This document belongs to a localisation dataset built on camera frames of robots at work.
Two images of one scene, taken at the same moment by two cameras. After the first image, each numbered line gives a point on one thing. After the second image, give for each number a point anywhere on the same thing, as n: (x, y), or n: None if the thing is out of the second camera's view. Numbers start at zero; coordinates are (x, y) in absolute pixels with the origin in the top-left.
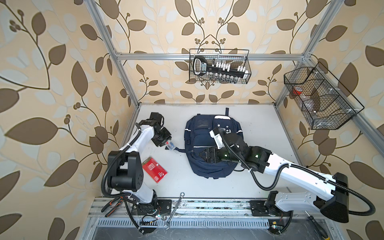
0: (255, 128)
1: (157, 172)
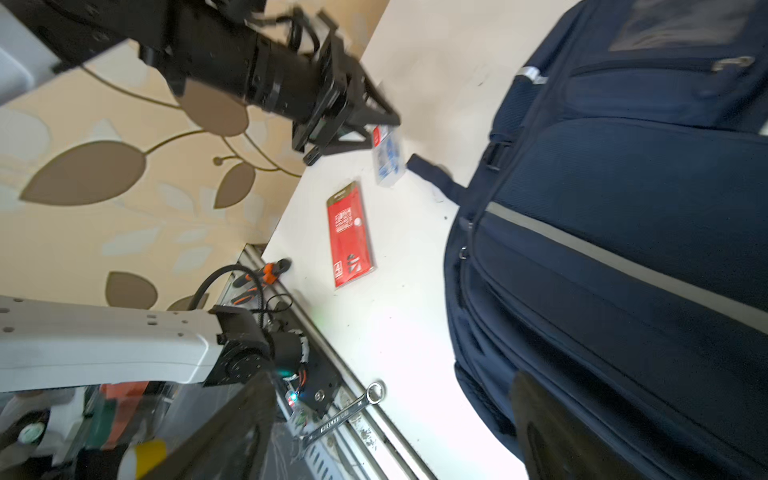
0: None
1: (352, 252)
